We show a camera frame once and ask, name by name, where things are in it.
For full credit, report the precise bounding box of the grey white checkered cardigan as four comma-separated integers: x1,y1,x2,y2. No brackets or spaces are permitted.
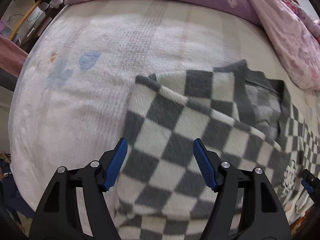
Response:
114,60,319,239

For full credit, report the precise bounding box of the wooden clothes rack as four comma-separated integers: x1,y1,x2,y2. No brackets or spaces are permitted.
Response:
8,0,42,41

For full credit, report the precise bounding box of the floral white bed sheet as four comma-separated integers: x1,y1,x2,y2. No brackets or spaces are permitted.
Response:
8,0,318,209

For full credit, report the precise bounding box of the purple floral quilt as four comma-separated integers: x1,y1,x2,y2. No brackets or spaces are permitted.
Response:
66,0,319,90

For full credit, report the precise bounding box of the pink striped towel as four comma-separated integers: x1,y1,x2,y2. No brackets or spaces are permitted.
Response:
0,35,28,77

